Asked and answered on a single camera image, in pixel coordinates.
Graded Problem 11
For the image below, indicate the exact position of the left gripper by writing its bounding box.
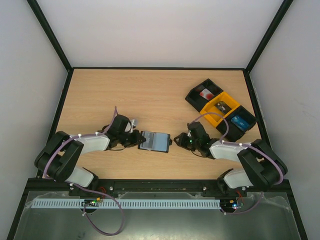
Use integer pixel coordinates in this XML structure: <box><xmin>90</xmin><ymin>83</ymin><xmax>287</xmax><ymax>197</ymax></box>
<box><xmin>118</xmin><ymin>129</ymin><xmax>146</xmax><ymax>148</ymax></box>

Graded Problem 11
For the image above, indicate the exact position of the black card holder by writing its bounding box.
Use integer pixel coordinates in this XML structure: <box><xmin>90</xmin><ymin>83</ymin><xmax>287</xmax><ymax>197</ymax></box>
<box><xmin>138</xmin><ymin>131</ymin><xmax>173</xmax><ymax>153</ymax></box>

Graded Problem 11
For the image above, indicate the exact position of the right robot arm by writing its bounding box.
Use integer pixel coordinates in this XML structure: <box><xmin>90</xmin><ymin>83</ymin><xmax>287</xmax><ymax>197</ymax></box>
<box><xmin>173</xmin><ymin>121</ymin><xmax>288</xmax><ymax>196</ymax></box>

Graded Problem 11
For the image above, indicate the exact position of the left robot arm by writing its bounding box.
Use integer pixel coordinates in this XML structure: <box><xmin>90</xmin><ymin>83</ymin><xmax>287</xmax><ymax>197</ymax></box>
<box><xmin>34</xmin><ymin>113</ymin><xmax>146</xmax><ymax>188</ymax></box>

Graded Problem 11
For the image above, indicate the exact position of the red white card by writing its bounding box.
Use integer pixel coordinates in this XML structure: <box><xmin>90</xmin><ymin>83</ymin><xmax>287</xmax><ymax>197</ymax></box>
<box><xmin>199</xmin><ymin>88</ymin><xmax>215</xmax><ymax>101</ymax></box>

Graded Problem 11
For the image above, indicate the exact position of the dark card in yellow bin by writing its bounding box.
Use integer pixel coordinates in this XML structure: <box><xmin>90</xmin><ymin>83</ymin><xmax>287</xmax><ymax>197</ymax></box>
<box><xmin>215</xmin><ymin>101</ymin><xmax>232</xmax><ymax>114</ymax></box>

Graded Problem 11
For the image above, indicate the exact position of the blue card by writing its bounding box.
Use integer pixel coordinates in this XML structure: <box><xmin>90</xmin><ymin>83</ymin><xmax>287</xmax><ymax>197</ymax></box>
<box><xmin>231</xmin><ymin>115</ymin><xmax>250</xmax><ymax>132</ymax></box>

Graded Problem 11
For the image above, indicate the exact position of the black bin far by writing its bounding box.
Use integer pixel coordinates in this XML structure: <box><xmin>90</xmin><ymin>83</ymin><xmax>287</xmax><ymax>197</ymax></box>
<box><xmin>185</xmin><ymin>78</ymin><xmax>223</xmax><ymax>112</ymax></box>

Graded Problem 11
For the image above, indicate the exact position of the black bin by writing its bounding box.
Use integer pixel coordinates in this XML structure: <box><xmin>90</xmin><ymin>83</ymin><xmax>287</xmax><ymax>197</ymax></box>
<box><xmin>185</xmin><ymin>78</ymin><xmax>223</xmax><ymax>112</ymax></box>
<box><xmin>223</xmin><ymin>105</ymin><xmax>257</xmax><ymax>142</ymax></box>

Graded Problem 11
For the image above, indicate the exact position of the yellow bin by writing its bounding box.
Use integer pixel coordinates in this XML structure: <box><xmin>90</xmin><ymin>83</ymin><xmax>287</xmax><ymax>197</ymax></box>
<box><xmin>200</xmin><ymin>91</ymin><xmax>240</xmax><ymax>128</ymax></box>

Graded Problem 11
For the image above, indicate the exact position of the black bin near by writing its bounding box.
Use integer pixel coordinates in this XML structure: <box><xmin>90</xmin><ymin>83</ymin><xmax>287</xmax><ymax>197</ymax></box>
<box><xmin>223</xmin><ymin>105</ymin><xmax>257</xmax><ymax>142</ymax></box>

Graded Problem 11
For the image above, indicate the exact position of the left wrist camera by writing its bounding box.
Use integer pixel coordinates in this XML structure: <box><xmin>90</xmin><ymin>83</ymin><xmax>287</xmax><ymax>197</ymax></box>
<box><xmin>130</xmin><ymin>119</ymin><xmax>138</xmax><ymax>132</ymax></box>

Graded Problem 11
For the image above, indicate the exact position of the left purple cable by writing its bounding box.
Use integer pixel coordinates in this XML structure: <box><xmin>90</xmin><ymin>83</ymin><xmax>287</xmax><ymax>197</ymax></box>
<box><xmin>41</xmin><ymin>106</ymin><xmax>126</xmax><ymax>236</ymax></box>

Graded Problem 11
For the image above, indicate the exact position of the white slotted cable duct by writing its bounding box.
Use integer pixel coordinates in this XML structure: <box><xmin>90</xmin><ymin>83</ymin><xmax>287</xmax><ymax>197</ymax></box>
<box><xmin>31</xmin><ymin>198</ymin><xmax>221</xmax><ymax>210</ymax></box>

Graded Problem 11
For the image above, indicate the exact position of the black front rail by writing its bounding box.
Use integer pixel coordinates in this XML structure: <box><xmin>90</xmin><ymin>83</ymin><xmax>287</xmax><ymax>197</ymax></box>
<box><xmin>24</xmin><ymin>177</ymin><xmax>291</xmax><ymax>198</ymax></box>

